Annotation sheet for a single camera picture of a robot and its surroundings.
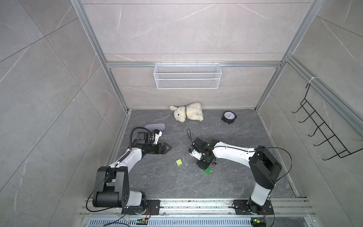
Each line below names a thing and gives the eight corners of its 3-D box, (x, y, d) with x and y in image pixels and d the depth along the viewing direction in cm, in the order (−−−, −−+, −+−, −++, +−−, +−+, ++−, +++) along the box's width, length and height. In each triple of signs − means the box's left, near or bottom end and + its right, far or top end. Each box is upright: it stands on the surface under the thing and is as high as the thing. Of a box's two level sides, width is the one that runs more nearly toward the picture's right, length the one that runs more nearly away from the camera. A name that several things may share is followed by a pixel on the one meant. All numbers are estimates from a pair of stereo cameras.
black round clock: (219, 119, 115) (220, 116, 113) (226, 111, 121) (227, 109, 119) (231, 125, 111) (232, 123, 109) (237, 116, 117) (238, 114, 115)
